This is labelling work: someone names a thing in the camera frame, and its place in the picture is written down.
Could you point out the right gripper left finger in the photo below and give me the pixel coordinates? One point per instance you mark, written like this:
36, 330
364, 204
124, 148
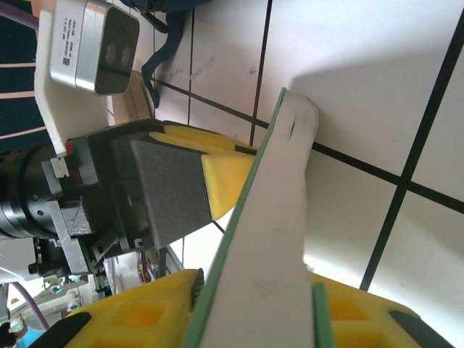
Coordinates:
145, 319

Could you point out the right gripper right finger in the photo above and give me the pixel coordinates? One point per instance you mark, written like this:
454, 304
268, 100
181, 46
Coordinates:
369, 322

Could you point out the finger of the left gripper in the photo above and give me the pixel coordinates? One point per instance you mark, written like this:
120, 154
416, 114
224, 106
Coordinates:
226, 185
203, 141

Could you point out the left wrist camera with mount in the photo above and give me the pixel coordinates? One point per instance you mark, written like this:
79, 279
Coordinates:
90, 43

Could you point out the green notebook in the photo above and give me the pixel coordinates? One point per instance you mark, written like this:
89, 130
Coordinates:
275, 217

